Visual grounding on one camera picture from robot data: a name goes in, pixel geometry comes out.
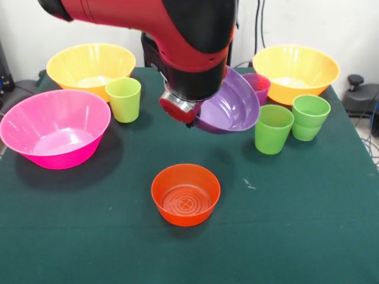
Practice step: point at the grey round stand base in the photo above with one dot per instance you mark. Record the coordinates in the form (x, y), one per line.
(25, 87)

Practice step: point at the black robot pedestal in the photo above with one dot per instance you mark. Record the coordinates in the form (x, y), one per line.
(233, 53)

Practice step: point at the small red plastic bowl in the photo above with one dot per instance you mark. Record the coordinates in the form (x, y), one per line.
(186, 213)

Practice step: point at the dark green table cloth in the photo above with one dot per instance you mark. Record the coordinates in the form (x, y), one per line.
(189, 251)

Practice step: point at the purple plastic bowl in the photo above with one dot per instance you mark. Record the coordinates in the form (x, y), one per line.
(234, 106)

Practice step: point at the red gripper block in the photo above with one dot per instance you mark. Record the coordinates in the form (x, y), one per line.
(176, 111)

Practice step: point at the black equipment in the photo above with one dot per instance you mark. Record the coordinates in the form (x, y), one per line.
(6, 68)

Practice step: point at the green plastic cup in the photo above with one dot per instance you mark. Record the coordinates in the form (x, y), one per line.
(272, 133)
(311, 118)
(123, 103)

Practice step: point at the purple plastic cup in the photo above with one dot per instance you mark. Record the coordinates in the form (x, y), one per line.
(262, 88)

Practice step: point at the black knobbed stand base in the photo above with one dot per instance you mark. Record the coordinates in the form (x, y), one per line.
(364, 97)

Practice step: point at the large orange plastic bowl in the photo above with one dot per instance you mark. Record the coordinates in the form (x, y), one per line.
(296, 65)
(89, 65)

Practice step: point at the large pink plastic bowl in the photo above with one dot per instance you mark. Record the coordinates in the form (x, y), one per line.
(53, 142)

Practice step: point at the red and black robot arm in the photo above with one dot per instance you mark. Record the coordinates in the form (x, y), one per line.
(183, 35)

